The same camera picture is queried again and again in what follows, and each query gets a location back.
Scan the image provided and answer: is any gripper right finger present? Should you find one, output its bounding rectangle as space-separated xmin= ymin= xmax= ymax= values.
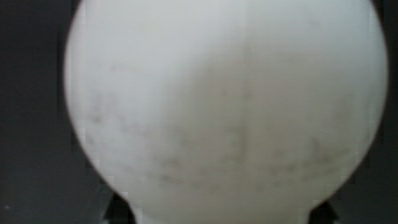
xmin=307 ymin=202 xmax=339 ymax=224

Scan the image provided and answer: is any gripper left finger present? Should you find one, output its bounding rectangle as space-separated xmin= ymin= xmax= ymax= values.
xmin=101 ymin=194 xmax=137 ymax=224

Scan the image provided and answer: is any white lamp bulb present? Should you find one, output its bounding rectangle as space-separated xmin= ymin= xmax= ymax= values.
xmin=64 ymin=0 xmax=387 ymax=224

